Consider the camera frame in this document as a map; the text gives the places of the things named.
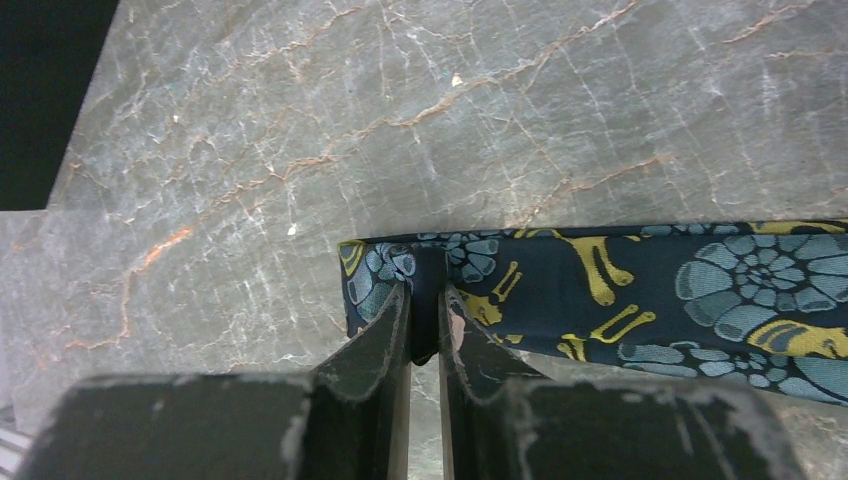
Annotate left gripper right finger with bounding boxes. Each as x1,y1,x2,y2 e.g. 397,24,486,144
438,284,548,479

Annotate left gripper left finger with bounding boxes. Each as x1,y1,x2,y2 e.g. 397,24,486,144
314,285,411,479

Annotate blue yellow patterned tie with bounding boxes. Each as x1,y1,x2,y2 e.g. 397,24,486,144
338,219,847,405

